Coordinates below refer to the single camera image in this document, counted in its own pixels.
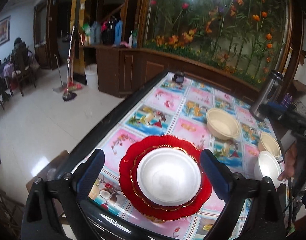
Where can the wooden counter cabinet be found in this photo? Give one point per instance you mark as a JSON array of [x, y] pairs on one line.
[[130, 65]]

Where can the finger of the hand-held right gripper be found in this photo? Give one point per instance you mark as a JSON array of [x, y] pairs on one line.
[[275, 106]]

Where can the green bag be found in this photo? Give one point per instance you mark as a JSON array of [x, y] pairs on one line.
[[86, 27]]

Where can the pink broom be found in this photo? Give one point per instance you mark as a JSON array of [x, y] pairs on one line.
[[74, 87]]

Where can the person's right hand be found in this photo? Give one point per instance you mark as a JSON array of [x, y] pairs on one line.
[[290, 163]]

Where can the pink cloth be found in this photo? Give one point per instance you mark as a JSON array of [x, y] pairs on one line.
[[124, 45]]

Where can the white bin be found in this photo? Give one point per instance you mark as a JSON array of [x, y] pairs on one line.
[[91, 76]]

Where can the framed picture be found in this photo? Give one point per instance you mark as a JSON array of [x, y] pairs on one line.
[[0, 33]]

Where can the silver mop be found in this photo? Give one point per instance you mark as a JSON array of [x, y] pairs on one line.
[[69, 96]]

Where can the steel thermos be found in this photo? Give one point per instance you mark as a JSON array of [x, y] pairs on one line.
[[267, 92]]

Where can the printed fruit tablecloth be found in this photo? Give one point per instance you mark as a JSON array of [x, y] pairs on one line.
[[187, 127]]

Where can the white bowl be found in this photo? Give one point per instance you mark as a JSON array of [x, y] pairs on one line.
[[167, 175], [266, 170]]

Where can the white spray bottle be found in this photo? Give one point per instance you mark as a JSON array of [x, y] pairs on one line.
[[130, 40]]

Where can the large red plate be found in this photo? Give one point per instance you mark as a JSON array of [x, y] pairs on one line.
[[126, 170]]

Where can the small cream bowl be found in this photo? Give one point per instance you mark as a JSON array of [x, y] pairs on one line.
[[269, 143]]

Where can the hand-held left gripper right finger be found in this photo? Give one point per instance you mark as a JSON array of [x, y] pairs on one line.
[[215, 177]]

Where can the black rimmed table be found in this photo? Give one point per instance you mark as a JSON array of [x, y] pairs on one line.
[[113, 120]]

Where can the flower mural panel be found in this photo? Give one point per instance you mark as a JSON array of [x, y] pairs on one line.
[[217, 25]]

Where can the large cream bowl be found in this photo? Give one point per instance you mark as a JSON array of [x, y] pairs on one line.
[[222, 125]]

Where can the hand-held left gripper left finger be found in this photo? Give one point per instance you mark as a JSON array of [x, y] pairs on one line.
[[90, 177]]

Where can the small black container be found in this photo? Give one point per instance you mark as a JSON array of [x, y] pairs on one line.
[[179, 77]]

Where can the grey-blue jug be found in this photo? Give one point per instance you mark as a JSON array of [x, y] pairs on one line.
[[94, 32]]

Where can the black flask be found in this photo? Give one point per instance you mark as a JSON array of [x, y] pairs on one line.
[[108, 32]]

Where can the blue bottle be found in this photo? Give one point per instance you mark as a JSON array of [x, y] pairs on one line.
[[118, 31]]

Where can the flattened cardboard box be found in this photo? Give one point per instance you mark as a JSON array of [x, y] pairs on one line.
[[299, 86]]

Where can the green bottle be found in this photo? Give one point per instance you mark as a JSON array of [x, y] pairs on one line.
[[135, 38]]

